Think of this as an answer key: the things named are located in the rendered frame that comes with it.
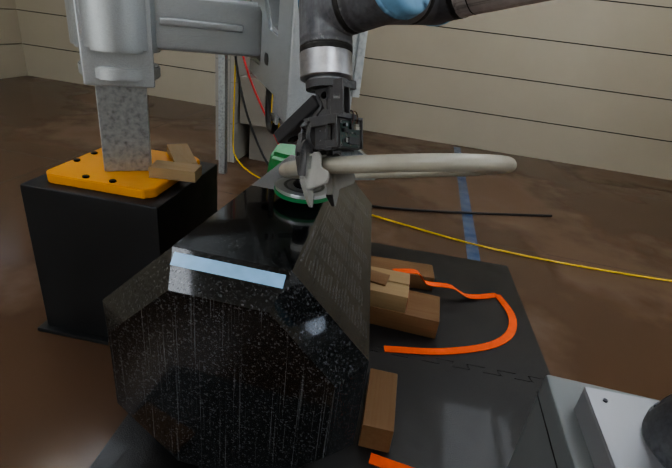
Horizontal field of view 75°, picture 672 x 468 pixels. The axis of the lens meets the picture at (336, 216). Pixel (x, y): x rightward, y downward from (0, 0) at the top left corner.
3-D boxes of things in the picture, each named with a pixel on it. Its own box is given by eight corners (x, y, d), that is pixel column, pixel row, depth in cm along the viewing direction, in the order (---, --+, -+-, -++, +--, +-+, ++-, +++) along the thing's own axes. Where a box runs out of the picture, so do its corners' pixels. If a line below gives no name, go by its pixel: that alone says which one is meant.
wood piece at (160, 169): (148, 178, 189) (148, 166, 187) (157, 170, 198) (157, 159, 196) (195, 183, 190) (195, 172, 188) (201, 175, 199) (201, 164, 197)
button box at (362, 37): (343, 92, 149) (354, -1, 137) (350, 93, 149) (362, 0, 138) (351, 97, 142) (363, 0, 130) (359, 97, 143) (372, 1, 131)
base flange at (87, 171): (41, 181, 183) (39, 170, 181) (113, 150, 227) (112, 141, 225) (151, 200, 178) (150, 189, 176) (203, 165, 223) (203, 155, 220)
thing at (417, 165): (260, 179, 109) (259, 167, 109) (431, 178, 125) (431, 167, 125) (318, 171, 63) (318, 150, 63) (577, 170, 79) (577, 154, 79)
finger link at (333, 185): (353, 206, 76) (344, 154, 74) (327, 206, 80) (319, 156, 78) (363, 202, 78) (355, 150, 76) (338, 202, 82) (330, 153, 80)
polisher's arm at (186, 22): (63, 49, 160) (52, -29, 149) (77, 40, 188) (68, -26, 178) (265, 64, 186) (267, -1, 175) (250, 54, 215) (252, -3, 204)
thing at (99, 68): (53, 80, 171) (35, -40, 154) (109, 71, 203) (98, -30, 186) (137, 93, 168) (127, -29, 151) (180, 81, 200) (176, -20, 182)
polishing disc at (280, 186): (270, 195, 153) (270, 192, 153) (280, 175, 173) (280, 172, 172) (330, 203, 153) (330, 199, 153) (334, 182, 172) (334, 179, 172)
